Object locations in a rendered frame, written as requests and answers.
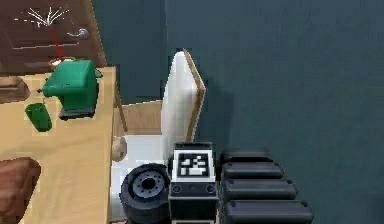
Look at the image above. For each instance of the light wooden table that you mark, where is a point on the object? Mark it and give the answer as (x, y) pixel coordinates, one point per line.
(73, 160)

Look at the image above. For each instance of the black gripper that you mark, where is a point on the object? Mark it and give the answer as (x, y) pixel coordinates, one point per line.
(145, 191)

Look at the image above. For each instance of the green coffee machine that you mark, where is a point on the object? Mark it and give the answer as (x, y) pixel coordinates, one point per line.
(73, 85)

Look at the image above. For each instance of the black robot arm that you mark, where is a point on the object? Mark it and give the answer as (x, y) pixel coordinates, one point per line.
(253, 186)

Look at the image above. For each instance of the green cup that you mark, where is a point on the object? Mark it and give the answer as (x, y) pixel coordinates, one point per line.
(39, 116)

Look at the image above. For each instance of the beige round ball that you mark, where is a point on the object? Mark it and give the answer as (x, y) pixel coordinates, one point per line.
(118, 148)

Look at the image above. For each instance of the dark brown wooden door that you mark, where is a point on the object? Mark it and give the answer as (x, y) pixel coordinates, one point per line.
(33, 36)

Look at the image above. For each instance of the red stem white plant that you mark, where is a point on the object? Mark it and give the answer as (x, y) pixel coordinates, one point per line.
(50, 23)

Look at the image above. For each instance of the white chair with wooden frame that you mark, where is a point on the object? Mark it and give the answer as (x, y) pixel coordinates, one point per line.
(180, 103)

